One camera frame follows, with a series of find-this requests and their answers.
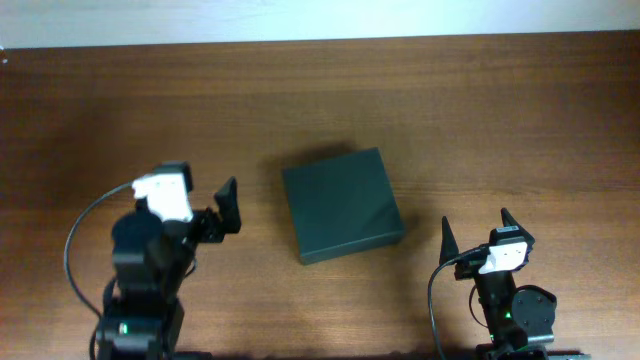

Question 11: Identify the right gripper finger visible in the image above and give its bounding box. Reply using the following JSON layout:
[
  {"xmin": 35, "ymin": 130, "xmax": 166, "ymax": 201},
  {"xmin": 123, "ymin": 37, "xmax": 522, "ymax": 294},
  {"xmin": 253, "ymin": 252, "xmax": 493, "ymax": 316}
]
[
  {"xmin": 439, "ymin": 216, "xmax": 460, "ymax": 265},
  {"xmin": 500, "ymin": 208, "xmax": 520, "ymax": 227}
]

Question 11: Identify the black box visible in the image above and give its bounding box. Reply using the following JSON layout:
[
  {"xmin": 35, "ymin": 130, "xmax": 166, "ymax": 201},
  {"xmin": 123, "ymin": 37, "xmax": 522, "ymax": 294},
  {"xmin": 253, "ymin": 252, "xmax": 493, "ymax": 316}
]
[{"xmin": 282, "ymin": 148, "xmax": 406, "ymax": 265}]

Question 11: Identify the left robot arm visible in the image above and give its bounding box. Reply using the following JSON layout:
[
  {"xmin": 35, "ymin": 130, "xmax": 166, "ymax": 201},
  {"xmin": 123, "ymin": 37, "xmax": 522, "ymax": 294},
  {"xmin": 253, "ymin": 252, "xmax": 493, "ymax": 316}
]
[{"xmin": 92, "ymin": 175, "xmax": 241, "ymax": 359}]

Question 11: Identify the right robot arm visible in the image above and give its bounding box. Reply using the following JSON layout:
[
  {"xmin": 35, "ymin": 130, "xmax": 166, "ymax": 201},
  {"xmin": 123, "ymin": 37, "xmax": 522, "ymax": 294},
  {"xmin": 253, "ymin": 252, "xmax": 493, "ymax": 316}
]
[{"xmin": 436, "ymin": 208, "xmax": 557, "ymax": 359}]

